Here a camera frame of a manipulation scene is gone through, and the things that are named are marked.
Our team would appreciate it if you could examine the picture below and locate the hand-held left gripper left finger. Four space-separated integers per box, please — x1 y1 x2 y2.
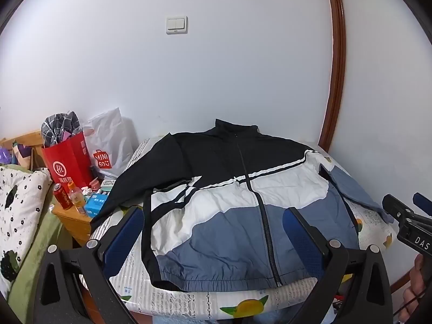
33 205 146 324

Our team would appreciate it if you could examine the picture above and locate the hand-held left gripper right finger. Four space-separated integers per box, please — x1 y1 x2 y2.
283 207 395 324

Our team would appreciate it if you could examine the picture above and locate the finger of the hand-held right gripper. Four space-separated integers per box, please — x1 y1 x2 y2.
412 192 432 217
382 194 417 225

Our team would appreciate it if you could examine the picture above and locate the black white blue jacket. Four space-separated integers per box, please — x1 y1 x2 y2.
89 119 394 292

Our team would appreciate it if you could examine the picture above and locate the person's right hand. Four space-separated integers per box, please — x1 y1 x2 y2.
400 253 429 323

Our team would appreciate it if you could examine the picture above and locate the blue box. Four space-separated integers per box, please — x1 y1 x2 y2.
84 194 109 217

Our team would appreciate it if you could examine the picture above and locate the wooden nightstand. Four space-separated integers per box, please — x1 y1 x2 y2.
51 202 95 247

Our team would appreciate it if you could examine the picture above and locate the orange drink bottle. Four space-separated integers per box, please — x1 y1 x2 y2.
67 181 86 214

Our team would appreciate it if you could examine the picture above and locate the red soda can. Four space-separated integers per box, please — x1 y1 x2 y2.
53 183 73 210

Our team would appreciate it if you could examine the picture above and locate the fruit-printed white cloth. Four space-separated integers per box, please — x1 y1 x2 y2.
89 138 399 321

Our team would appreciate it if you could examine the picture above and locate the green sheet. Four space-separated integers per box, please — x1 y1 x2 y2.
7 202 73 314

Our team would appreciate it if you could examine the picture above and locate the red paper bag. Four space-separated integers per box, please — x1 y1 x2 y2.
41 131 95 193

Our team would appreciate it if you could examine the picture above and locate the white plastic bag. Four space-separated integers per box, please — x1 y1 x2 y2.
81 107 136 179

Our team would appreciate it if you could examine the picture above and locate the white flower-printed quilt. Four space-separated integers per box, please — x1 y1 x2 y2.
0 165 54 282

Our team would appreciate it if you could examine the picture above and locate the black white plaid cloth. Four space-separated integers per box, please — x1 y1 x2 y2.
41 111 83 149

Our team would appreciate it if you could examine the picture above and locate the purple patterned cloth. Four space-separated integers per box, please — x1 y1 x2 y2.
0 143 32 169

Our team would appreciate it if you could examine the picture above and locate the wooden headboard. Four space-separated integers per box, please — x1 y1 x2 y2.
0 129 44 171

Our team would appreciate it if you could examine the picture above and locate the brown wooden door frame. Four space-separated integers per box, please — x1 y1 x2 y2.
317 0 347 156

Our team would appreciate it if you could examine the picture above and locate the white light switch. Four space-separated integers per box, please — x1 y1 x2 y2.
165 15 188 35

